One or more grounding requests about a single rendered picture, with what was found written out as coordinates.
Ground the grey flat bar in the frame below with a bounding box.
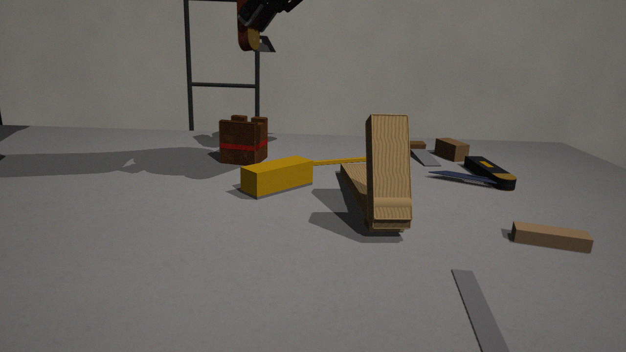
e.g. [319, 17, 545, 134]
[451, 269, 510, 352]

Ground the yellow rectangular block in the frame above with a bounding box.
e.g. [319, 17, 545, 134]
[241, 155, 313, 200]

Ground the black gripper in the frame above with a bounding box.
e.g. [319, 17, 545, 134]
[238, 0, 303, 32]

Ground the brown rectangular wooden block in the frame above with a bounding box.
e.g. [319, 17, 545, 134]
[511, 221, 594, 253]

